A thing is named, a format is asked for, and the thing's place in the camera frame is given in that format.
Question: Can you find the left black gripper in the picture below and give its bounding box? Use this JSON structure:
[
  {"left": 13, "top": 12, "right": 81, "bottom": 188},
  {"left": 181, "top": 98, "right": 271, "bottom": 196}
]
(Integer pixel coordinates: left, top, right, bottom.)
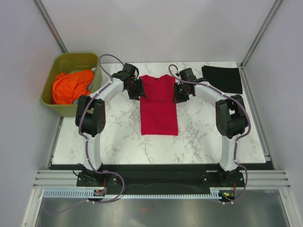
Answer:
[{"left": 126, "top": 79, "right": 147, "bottom": 101}]

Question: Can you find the magenta red t shirt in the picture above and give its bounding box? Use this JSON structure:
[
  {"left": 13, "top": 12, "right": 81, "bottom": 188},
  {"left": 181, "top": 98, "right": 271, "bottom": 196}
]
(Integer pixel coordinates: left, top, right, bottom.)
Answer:
[{"left": 140, "top": 75, "right": 178, "bottom": 136}]

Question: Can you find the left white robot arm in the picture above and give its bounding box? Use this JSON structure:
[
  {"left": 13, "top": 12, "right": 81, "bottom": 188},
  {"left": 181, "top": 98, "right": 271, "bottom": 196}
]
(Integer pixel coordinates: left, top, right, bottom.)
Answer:
[{"left": 75, "top": 63, "right": 146, "bottom": 186}]

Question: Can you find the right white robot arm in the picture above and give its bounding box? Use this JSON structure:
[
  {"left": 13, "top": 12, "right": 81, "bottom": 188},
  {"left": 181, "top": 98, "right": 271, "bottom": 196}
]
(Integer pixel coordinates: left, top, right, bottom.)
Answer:
[{"left": 171, "top": 68, "right": 251, "bottom": 186}]

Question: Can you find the folded black t shirt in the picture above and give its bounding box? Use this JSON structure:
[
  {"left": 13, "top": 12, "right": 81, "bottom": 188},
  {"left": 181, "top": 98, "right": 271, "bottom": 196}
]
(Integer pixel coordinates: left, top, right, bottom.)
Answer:
[{"left": 202, "top": 66, "right": 243, "bottom": 94}]

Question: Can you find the orange t shirt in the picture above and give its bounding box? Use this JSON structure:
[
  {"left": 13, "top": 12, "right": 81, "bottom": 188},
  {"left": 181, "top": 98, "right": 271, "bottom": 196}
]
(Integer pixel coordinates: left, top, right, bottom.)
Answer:
[{"left": 51, "top": 69, "right": 94, "bottom": 105}]

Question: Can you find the olive green plastic bin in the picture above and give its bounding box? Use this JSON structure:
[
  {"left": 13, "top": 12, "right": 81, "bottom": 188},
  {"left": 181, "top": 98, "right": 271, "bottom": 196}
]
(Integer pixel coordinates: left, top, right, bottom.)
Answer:
[{"left": 41, "top": 52, "right": 102, "bottom": 117}]

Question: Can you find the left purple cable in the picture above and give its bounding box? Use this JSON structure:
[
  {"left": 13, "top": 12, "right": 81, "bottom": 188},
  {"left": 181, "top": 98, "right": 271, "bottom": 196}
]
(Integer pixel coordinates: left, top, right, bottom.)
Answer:
[{"left": 79, "top": 54, "right": 125, "bottom": 204}]

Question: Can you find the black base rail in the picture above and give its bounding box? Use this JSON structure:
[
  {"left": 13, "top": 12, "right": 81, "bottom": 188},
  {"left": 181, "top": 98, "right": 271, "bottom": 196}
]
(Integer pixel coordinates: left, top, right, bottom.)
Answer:
[{"left": 50, "top": 161, "right": 274, "bottom": 194}]

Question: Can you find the white slotted cable duct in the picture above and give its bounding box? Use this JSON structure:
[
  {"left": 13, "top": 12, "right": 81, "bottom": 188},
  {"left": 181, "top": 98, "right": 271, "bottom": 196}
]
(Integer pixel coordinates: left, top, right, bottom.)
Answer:
[{"left": 43, "top": 188, "right": 235, "bottom": 199}]

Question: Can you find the left aluminium frame post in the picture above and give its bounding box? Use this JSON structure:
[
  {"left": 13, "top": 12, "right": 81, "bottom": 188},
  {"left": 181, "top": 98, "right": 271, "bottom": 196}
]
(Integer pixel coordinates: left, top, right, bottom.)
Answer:
[{"left": 33, "top": 0, "right": 68, "bottom": 53}]

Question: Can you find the aluminium frame post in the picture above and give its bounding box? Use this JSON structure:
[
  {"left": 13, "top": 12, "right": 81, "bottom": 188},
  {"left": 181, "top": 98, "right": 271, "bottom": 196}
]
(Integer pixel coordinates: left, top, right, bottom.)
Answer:
[
  {"left": 33, "top": 0, "right": 68, "bottom": 53},
  {"left": 240, "top": 0, "right": 284, "bottom": 69}
]

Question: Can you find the right aluminium frame post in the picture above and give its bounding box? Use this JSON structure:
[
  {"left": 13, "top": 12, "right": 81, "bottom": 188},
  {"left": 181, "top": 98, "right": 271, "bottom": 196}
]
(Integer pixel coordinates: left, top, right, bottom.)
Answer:
[{"left": 240, "top": 0, "right": 284, "bottom": 69}]

